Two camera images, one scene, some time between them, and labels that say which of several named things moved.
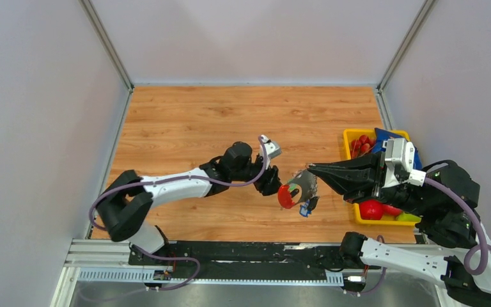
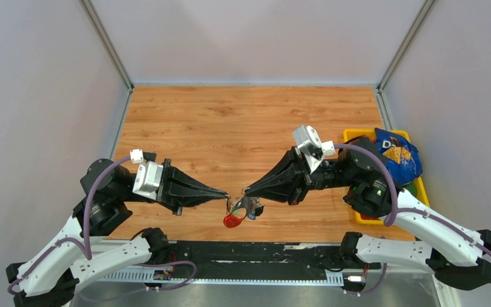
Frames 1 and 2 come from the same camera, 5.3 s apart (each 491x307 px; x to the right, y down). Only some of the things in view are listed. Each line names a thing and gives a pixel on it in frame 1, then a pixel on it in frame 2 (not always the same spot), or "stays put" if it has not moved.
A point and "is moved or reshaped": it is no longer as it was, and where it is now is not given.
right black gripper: [354, 178] → [288, 180]
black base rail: [249, 259] stays put
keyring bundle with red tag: [302, 189] is moved or reshaped
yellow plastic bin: [348, 135] stays put
